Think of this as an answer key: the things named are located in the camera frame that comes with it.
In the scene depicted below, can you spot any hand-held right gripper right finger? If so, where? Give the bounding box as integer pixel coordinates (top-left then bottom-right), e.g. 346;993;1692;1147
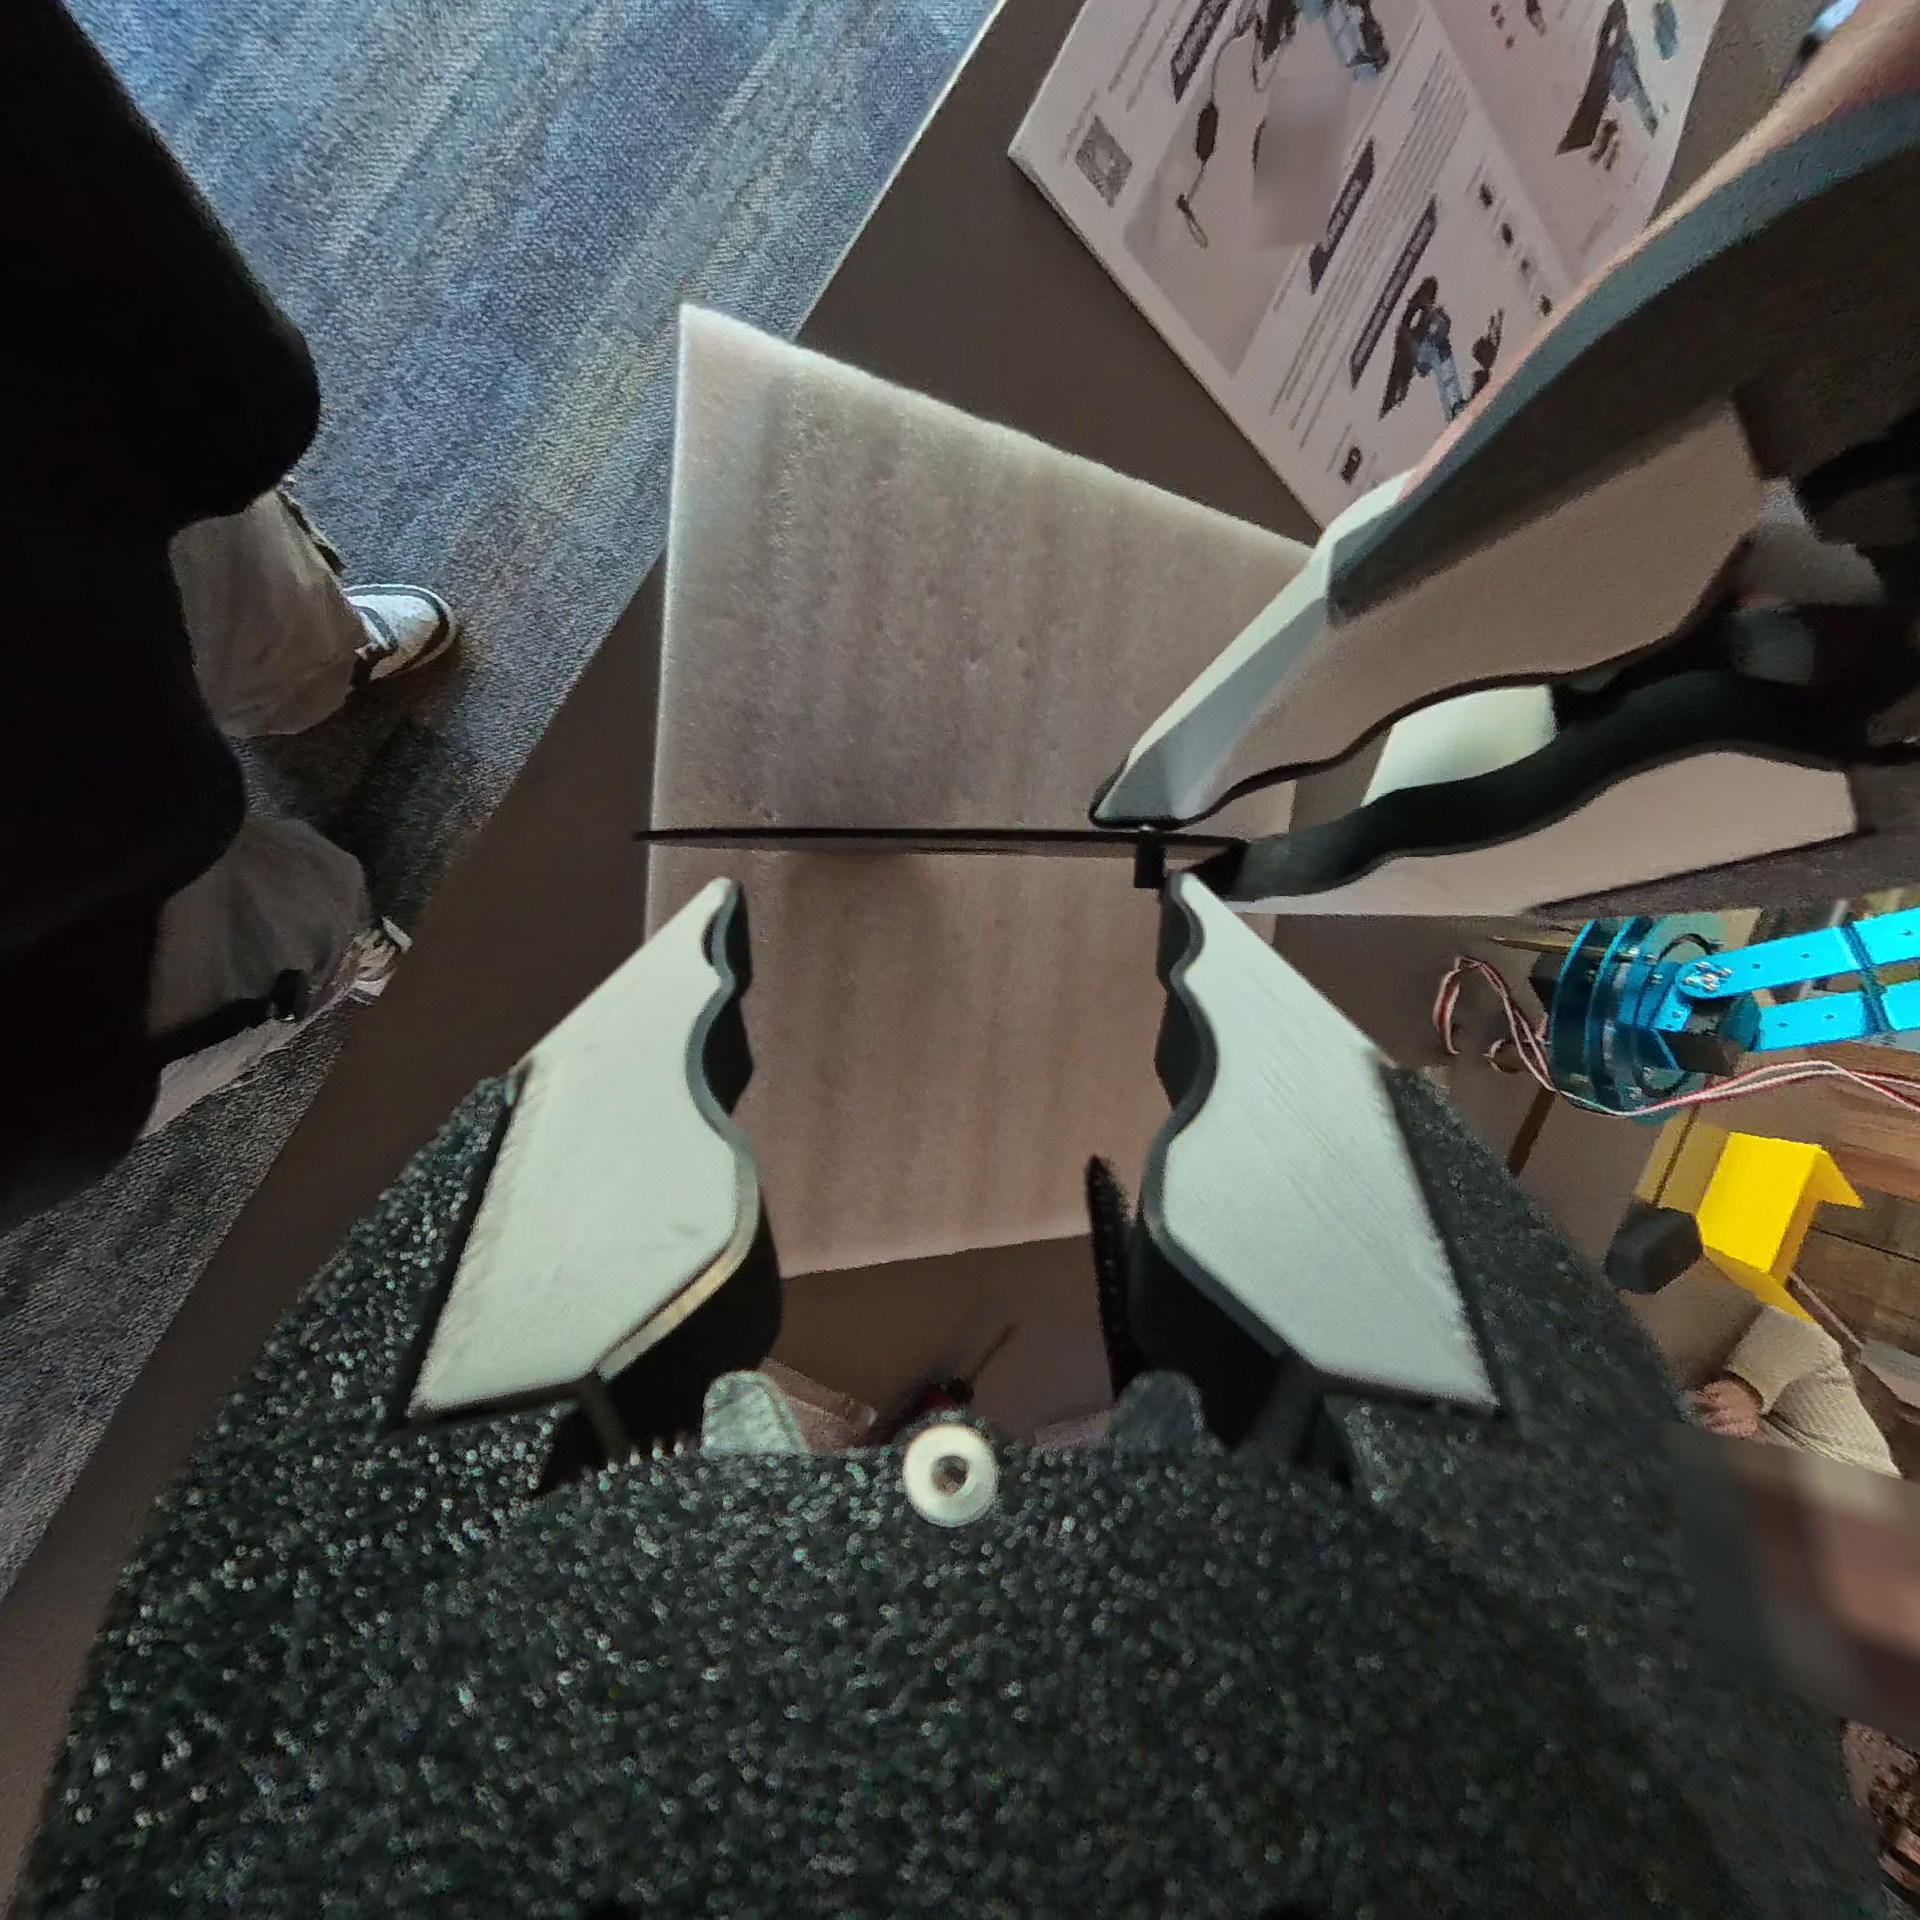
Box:
1124;872;1502;1465

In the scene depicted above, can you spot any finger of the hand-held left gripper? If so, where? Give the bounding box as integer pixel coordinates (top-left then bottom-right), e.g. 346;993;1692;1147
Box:
1228;673;1865;913
1093;90;1920;832

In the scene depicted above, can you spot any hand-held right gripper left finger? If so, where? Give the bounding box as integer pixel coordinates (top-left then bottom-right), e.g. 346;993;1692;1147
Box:
405;877;782;1426

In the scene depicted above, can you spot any dark grey desk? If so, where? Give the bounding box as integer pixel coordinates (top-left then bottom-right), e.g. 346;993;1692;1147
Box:
0;0;1920;1652

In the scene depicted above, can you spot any person's left hand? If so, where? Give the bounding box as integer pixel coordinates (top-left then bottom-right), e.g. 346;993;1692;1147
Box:
1421;22;1920;462

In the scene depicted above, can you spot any person's white sneaker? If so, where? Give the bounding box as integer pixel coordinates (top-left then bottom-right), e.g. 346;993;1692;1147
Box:
346;585;460;683
322;918;413;1009

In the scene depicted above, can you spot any yellow box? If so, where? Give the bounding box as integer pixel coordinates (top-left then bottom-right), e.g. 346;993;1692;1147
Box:
1635;1124;1863;1322

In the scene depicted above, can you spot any person's beige trouser leg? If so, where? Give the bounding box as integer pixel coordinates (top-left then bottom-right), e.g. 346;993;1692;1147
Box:
141;817;377;1052
167;486;377;741

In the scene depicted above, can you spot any open instruction booklet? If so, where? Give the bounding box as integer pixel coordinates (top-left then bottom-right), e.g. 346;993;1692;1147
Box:
1007;0;1729;529

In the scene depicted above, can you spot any white foam sheet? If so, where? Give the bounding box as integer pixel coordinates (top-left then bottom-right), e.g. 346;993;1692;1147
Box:
645;304;1322;1278

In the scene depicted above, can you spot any person's black clothing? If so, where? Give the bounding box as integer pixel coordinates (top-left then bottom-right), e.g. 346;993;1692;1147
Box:
0;0;325;1202

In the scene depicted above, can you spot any red white servo cable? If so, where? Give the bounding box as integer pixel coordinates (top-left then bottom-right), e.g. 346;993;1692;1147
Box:
1430;960;1547;1074

